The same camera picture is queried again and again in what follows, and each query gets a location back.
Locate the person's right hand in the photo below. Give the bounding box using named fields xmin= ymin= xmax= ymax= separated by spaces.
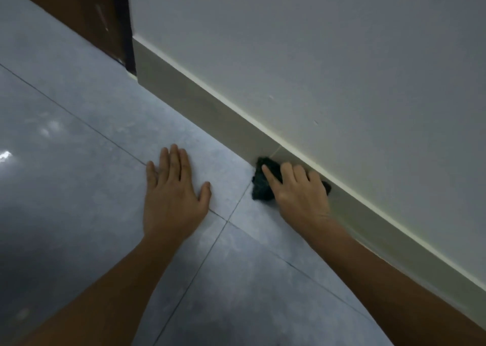
xmin=261 ymin=162 xmax=332 ymax=236

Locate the person's left hand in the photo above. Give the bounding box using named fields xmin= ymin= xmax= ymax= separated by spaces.
xmin=143 ymin=144 xmax=212 ymax=242

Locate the dark cleaning cloth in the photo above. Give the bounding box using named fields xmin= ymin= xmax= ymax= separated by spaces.
xmin=251 ymin=157 xmax=332 ymax=201

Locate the person's right forearm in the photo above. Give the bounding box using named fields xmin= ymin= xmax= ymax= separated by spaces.
xmin=302 ymin=217 xmax=486 ymax=346

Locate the person's left forearm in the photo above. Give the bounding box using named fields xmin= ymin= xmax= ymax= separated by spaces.
xmin=15 ymin=237 xmax=190 ymax=346

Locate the cream baseboard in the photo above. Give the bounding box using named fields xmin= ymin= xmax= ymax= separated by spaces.
xmin=132 ymin=34 xmax=486 ymax=330

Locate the brown wooden door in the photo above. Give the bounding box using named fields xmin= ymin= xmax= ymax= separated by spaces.
xmin=0 ymin=0 xmax=127 ymax=64

